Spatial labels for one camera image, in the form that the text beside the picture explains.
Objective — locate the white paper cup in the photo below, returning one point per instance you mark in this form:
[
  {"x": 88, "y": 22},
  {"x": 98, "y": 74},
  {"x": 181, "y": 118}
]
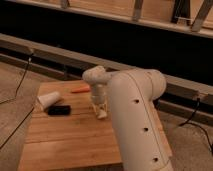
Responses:
[{"x": 48, "y": 99}]

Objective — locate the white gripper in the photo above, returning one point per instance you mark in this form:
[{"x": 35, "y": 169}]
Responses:
[{"x": 98, "y": 97}]

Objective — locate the black rectangular box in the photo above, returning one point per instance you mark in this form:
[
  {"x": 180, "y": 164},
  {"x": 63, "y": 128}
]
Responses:
[{"x": 59, "y": 110}]

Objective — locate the wooden board table top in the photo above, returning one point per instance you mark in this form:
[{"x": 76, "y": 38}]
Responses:
[{"x": 68, "y": 142}]

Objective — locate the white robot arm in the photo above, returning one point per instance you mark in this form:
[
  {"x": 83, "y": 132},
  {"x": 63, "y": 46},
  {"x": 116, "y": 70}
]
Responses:
[{"x": 127, "y": 96}]

